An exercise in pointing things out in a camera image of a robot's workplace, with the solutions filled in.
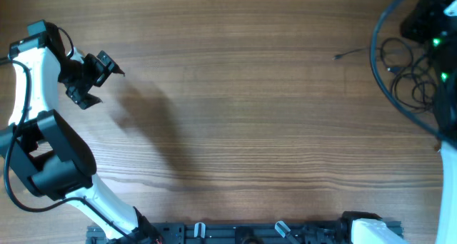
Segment black USB cable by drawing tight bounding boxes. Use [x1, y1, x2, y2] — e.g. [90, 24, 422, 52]
[332, 46, 372, 61]
[378, 36, 440, 115]

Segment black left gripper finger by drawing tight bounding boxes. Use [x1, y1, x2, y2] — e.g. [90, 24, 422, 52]
[73, 93, 102, 110]
[96, 51, 125, 76]

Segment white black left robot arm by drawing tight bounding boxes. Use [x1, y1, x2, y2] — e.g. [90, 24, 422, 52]
[1, 20, 156, 243]

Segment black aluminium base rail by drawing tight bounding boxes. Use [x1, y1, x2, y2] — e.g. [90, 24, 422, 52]
[85, 220, 404, 244]

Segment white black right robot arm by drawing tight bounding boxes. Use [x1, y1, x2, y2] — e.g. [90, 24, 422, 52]
[369, 0, 456, 243]

